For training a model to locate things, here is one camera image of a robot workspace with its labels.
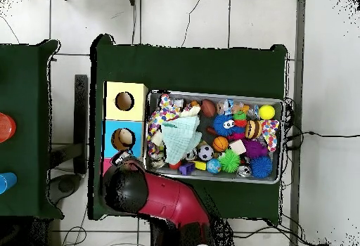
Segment blue puffer ball with eyes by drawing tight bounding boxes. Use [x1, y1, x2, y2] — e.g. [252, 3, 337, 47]
[212, 113, 238, 137]

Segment dark green table cloth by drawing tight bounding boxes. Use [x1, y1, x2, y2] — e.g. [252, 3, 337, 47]
[0, 39, 64, 219]
[89, 33, 288, 226]

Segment green puffer ball with eyes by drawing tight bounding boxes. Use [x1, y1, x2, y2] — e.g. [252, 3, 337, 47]
[217, 148, 242, 174]

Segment orange plastic cup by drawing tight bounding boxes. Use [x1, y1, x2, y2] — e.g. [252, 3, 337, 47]
[0, 112, 17, 143]

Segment small orange basketball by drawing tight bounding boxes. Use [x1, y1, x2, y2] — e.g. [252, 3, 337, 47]
[212, 136, 230, 153]

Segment shallow mesh bin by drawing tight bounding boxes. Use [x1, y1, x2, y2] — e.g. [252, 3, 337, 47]
[143, 89, 285, 185]

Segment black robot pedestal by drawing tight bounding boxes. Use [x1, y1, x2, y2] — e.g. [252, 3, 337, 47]
[148, 216, 234, 246]

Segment small soccer ball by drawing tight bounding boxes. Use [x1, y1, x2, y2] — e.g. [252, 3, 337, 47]
[197, 144, 215, 162]

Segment mint knitted cloth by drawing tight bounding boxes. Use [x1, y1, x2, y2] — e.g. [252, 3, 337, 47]
[160, 115, 203, 165]

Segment blue plastic cup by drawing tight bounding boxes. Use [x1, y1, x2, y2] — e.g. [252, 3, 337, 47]
[0, 171, 18, 195]

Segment polka dot cloth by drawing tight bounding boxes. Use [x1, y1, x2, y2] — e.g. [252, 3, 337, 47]
[147, 93, 184, 160]

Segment black cable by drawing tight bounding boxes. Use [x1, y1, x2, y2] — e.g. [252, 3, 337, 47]
[283, 129, 360, 149]

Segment wooden box with three holes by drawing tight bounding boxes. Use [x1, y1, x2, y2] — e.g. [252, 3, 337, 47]
[99, 81, 149, 176]

